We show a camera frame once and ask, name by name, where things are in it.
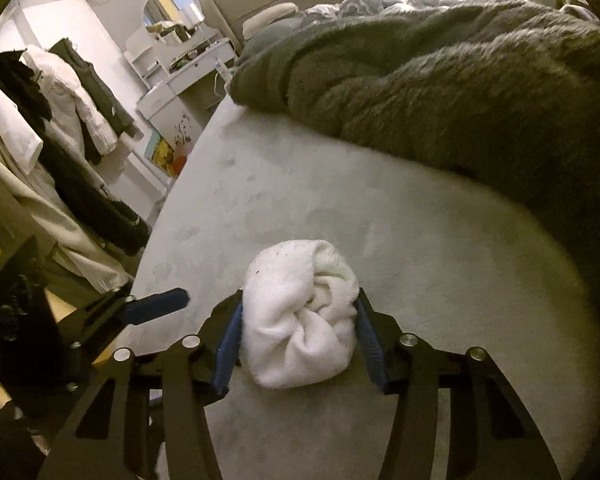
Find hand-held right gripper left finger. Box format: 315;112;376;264
37;287;246;480

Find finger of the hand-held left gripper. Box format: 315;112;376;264
76;286;191;342

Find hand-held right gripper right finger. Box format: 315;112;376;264
355;287;563;480

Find large white towel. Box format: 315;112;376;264
240;239;359;390

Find beige hanging garment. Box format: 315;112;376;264
0;135;131;293

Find colourful picture box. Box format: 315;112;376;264
147;130;188;178

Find white vanity dresser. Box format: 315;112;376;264
125;35;236;181

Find white hanging shirt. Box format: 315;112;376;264
0;77;43;176

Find dark green hanging garment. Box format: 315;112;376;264
50;37;143;138

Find white hanging jacket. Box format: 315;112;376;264
20;45;118;158

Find grey fluffy blanket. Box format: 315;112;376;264
229;0;600;311

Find round vanity mirror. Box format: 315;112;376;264
143;0;204;47

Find grey green pillow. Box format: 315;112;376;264
240;17;306;58

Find beige pillow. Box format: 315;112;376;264
242;2;298;36

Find white charger cable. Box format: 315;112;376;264
211;60;231;98

